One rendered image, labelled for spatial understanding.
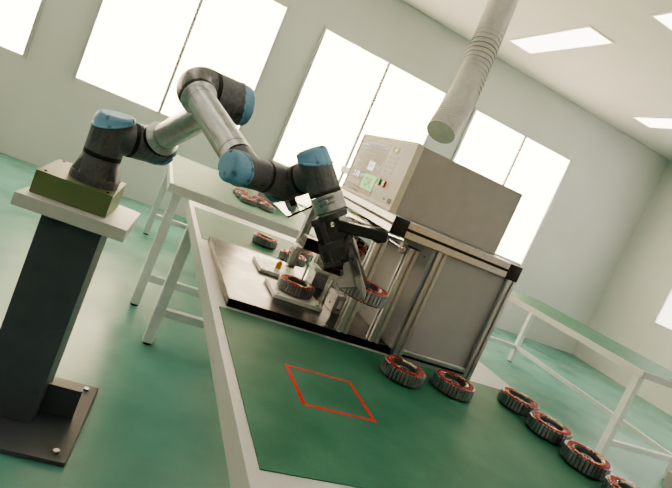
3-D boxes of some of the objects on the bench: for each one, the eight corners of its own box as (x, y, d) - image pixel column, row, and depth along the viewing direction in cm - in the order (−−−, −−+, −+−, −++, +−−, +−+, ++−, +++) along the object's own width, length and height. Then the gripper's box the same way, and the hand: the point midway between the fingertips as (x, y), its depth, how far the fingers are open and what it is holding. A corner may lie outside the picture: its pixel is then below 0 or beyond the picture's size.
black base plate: (225, 305, 130) (229, 297, 130) (207, 241, 190) (209, 235, 189) (384, 353, 148) (388, 346, 147) (322, 280, 207) (324, 275, 207)
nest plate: (259, 271, 169) (260, 267, 169) (252, 258, 183) (253, 255, 183) (301, 285, 175) (302, 281, 175) (291, 271, 189) (292, 268, 189)
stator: (412, 393, 124) (418, 379, 124) (372, 369, 130) (378, 355, 129) (426, 386, 134) (432, 373, 134) (389, 363, 139) (395, 351, 139)
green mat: (201, 238, 191) (202, 237, 191) (193, 206, 247) (194, 206, 247) (414, 311, 225) (414, 310, 225) (364, 268, 281) (364, 268, 281)
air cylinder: (310, 285, 180) (316, 270, 179) (304, 278, 187) (311, 264, 186) (323, 289, 182) (329, 275, 181) (317, 282, 189) (323, 268, 188)
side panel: (391, 357, 146) (439, 251, 143) (386, 352, 149) (434, 248, 145) (469, 380, 156) (516, 282, 153) (464, 376, 159) (510, 279, 155)
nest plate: (273, 297, 147) (275, 293, 147) (264, 280, 161) (265, 276, 161) (320, 312, 152) (322, 308, 152) (308, 294, 166) (309, 291, 166)
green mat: (259, 470, 71) (260, 468, 71) (218, 306, 128) (219, 305, 128) (693, 549, 106) (693, 548, 106) (510, 393, 162) (510, 392, 162)
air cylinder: (330, 311, 158) (337, 295, 157) (323, 302, 164) (330, 286, 164) (345, 316, 159) (352, 300, 159) (337, 307, 166) (344, 291, 166)
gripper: (315, 216, 131) (341, 293, 133) (305, 223, 113) (334, 312, 114) (348, 206, 130) (373, 283, 132) (343, 211, 112) (372, 300, 114)
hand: (366, 292), depth 123 cm, fingers closed on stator, 13 cm apart
